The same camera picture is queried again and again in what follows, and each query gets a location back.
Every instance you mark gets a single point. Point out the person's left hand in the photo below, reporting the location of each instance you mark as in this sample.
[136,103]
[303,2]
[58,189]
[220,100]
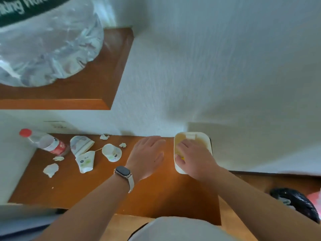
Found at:
[143,160]

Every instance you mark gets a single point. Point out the black bin bag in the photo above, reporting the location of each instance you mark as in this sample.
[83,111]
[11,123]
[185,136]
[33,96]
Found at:
[296,202]

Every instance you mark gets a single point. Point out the white food container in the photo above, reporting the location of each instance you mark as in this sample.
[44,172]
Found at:
[202,140]

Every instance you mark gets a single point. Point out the person's right forearm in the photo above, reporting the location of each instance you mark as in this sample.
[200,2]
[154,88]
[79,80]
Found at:
[260,208]

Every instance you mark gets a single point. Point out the thin wooden toothpick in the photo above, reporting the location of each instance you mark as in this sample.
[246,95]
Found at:
[98,149]

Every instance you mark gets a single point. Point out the smartwatch with white band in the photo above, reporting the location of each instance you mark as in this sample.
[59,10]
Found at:
[124,174]

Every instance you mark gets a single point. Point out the pink plastic object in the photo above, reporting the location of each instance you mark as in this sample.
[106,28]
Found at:
[315,199]

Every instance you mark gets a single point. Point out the plastic bottle with red cap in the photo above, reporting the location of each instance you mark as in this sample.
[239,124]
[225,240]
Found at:
[47,143]

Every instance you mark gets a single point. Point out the person's right hand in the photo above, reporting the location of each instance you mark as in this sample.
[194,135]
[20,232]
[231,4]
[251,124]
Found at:
[198,163]

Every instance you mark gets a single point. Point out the small white paper scrap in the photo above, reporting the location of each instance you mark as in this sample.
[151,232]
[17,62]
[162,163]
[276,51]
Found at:
[58,158]
[104,137]
[122,145]

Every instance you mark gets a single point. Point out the flattened flower print paper cup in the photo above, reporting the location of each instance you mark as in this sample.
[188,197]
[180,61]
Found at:
[85,161]

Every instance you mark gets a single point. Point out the person's right thumb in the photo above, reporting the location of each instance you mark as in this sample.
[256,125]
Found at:
[179,161]

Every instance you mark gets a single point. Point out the crushed white paper cup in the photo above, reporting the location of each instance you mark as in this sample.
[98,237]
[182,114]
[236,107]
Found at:
[80,144]

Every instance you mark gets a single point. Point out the large white paper scrap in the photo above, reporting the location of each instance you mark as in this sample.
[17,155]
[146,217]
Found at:
[51,169]

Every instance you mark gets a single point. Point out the person's white shirt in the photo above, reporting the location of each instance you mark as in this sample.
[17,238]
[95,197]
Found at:
[180,229]

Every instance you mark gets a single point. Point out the brown wooden wall shelf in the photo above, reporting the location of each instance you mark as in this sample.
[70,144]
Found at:
[95,90]

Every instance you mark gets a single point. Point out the person's left forearm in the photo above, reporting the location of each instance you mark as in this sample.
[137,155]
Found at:
[92,210]

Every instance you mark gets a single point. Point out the person's left thumb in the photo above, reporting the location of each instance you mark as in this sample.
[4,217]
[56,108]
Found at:
[159,158]

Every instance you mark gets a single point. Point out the grey furniture edge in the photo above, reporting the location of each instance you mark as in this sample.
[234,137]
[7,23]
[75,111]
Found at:
[25,220]

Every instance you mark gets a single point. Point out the large clear water jug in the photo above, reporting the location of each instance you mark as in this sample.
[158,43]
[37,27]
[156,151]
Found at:
[45,45]

